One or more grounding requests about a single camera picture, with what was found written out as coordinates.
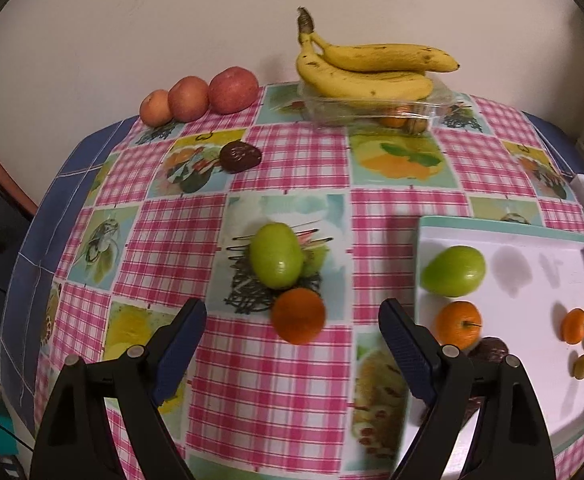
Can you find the small yellow fruit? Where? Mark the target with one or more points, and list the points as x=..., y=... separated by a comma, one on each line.
x=582, y=366

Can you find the clear plastic container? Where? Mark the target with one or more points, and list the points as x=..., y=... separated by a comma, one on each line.
x=332, y=110

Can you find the large red apple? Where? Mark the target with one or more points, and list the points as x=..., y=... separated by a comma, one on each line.
x=232, y=90

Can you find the medium red apple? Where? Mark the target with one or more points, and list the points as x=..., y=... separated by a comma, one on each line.
x=188, y=99

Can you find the white tray with teal rim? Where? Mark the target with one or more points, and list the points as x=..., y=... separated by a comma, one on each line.
x=522, y=385

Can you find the dark brown fruit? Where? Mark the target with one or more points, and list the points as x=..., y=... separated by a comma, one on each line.
x=239, y=156
x=472, y=406
x=492, y=350

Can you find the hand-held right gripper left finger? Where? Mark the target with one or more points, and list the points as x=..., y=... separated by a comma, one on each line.
x=181, y=345

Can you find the small orange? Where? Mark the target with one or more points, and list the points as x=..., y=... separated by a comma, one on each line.
x=573, y=326

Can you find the green fruit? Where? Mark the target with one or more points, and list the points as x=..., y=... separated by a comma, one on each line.
x=454, y=271
x=276, y=256

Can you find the brown wooden rail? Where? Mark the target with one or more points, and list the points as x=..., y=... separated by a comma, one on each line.
x=1, y=175

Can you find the yellow banana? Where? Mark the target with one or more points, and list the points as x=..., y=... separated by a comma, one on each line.
x=387, y=57
x=362, y=84

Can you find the small orange apple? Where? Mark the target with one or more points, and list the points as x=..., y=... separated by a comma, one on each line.
x=155, y=108

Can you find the pink checked fruit-print tablecloth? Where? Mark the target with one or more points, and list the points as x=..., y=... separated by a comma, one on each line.
x=297, y=160

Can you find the orange with stem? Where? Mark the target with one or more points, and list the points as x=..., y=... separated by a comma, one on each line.
x=457, y=325

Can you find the orange in plastic container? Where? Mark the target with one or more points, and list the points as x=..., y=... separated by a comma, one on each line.
x=394, y=121

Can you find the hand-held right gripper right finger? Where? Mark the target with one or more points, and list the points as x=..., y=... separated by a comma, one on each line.
x=404, y=355

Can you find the large orange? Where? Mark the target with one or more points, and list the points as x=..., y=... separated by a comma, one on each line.
x=299, y=316

